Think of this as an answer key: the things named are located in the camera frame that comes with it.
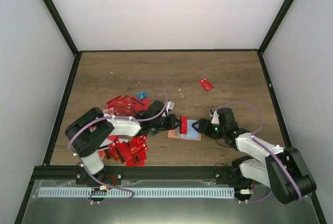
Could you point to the black enclosure frame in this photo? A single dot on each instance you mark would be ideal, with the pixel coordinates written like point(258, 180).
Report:
point(77, 57)

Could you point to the light blue slotted cable duct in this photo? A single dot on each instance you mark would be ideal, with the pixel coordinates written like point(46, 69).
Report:
point(210, 193)

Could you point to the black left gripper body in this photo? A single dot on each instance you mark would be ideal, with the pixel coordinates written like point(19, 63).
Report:
point(165, 126)

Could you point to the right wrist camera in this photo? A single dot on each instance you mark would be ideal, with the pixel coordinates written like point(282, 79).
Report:
point(214, 117)

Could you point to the pile of red cards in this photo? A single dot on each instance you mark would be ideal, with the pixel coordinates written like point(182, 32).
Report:
point(121, 145)

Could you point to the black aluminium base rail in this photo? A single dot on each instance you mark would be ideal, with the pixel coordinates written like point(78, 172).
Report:
point(221, 175)

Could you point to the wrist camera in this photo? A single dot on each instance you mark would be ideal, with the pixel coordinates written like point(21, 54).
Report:
point(214, 117)
point(169, 105)

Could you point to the blue card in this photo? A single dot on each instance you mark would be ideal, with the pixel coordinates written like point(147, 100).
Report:
point(142, 95)

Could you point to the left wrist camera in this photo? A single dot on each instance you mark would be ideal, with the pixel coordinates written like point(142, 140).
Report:
point(169, 105)

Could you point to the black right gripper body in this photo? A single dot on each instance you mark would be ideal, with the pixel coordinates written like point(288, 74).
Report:
point(212, 133)

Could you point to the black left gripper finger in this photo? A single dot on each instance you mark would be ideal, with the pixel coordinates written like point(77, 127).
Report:
point(177, 129)
point(175, 120)

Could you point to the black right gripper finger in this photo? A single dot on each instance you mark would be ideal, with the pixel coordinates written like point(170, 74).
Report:
point(199, 123)
point(198, 128)

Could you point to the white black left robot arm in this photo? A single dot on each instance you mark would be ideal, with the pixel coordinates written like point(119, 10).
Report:
point(89, 133)

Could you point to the lone red VIP card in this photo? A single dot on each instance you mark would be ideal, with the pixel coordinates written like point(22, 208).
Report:
point(205, 84)

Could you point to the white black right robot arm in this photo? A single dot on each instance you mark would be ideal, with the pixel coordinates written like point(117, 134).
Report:
point(281, 169)

